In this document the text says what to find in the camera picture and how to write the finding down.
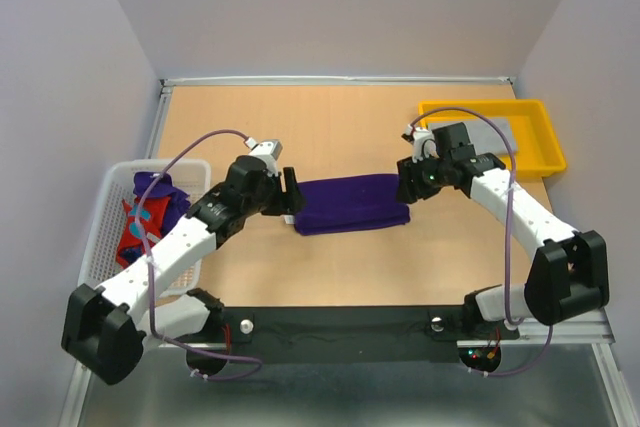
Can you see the red blue patterned towel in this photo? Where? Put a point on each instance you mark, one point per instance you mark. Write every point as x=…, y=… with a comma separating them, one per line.
x=140, y=227

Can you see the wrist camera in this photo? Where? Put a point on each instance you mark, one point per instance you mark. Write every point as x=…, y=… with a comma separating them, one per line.
x=269, y=149
x=422, y=141

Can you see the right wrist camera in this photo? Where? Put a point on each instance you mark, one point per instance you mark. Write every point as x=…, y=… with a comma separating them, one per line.
x=422, y=141

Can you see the purple towel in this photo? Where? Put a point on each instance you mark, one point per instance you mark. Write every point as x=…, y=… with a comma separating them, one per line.
x=179, y=203
x=350, y=204

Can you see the yellow plastic tray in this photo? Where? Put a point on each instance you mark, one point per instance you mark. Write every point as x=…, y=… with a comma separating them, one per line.
x=526, y=123

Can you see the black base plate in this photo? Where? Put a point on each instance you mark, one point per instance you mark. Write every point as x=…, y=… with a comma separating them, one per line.
x=310, y=335

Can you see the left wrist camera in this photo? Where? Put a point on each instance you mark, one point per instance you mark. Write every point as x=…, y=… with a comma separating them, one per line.
x=269, y=149

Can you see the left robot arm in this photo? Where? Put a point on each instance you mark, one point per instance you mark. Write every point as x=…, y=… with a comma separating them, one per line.
x=105, y=326

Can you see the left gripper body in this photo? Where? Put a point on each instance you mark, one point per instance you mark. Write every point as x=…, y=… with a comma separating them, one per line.
x=270, y=199

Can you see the aluminium back rail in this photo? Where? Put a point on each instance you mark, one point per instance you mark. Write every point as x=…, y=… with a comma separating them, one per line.
x=293, y=80

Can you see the white plastic basket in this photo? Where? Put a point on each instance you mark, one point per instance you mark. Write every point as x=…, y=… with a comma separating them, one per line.
x=192, y=176

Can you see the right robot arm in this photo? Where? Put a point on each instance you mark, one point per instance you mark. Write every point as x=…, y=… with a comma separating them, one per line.
x=568, y=276

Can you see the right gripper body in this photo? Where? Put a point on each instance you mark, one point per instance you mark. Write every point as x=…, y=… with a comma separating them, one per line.
x=434, y=176

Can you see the grey panda towel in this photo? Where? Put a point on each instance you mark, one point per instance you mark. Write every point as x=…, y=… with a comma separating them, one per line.
x=484, y=138

